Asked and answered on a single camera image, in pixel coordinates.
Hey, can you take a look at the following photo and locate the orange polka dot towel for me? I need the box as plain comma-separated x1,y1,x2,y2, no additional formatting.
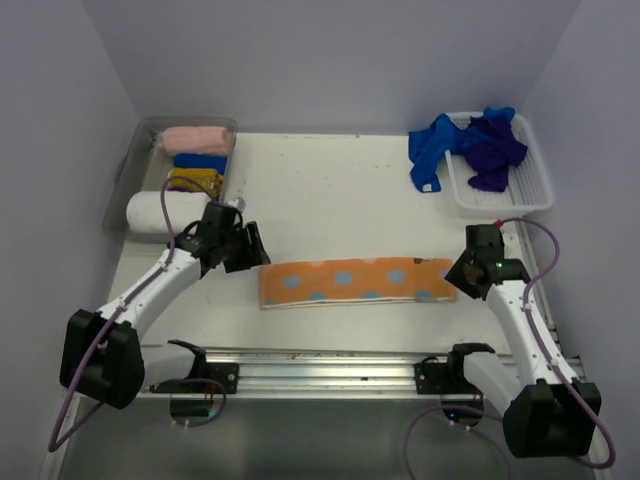
258,257,457,310

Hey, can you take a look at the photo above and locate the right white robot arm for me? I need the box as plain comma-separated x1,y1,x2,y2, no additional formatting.
445,224,602,458

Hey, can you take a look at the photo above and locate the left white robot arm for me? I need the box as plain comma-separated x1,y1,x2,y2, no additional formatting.
59,202,270,409

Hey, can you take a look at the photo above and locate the yellow rolled towel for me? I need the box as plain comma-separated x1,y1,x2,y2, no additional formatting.
168,168,224,196

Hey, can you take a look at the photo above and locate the white rolled towel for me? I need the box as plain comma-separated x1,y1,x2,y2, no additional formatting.
126,191,210,243

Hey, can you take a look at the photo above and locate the blue rolled towel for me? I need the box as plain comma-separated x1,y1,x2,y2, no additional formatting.
173,152,227,173

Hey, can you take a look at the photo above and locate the white plastic basket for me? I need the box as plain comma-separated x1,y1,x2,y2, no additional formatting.
444,113,554,219

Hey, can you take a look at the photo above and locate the grey plastic tray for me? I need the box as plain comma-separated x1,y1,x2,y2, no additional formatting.
102,116,238,244

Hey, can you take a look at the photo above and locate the pink rolled towel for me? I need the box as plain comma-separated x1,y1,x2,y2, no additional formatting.
161,126,232,156

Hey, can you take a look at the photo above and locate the purple towel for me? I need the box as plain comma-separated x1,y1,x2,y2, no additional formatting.
461,112,528,193

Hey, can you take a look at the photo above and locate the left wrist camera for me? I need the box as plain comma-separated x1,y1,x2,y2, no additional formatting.
226,197,246,213

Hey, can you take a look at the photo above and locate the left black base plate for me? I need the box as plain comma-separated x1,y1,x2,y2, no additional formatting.
149,362,240,395

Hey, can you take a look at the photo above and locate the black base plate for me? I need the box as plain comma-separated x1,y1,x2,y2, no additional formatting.
149,362,240,395
413,356,479,396

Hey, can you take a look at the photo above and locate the aluminium mounting rail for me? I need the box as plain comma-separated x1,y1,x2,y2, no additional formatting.
134,347,591,401

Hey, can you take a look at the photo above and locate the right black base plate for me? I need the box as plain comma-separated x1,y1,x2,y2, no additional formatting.
413,356,479,396

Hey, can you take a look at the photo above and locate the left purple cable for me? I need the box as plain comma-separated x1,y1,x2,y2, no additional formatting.
47,175,229,454

